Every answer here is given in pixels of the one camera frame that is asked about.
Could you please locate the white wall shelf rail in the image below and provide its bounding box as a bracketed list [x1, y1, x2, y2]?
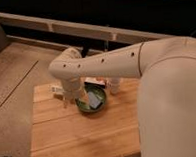
[0, 12, 170, 44]

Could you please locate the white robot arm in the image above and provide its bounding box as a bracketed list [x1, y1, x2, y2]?
[49, 36, 196, 157]

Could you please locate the white box with label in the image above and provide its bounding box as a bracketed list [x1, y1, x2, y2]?
[51, 85, 63, 95]

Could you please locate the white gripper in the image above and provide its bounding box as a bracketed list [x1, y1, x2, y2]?
[61, 77, 84, 102]

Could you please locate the green ceramic bowl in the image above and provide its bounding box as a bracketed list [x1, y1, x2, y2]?
[75, 84, 107, 114]

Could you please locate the wooden table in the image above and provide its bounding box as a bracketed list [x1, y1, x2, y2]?
[30, 79, 140, 157]

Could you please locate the blue sponge in bowl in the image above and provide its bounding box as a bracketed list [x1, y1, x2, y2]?
[87, 91, 102, 109]

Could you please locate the red and white packet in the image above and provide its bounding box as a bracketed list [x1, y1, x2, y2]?
[85, 77, 106, 89]

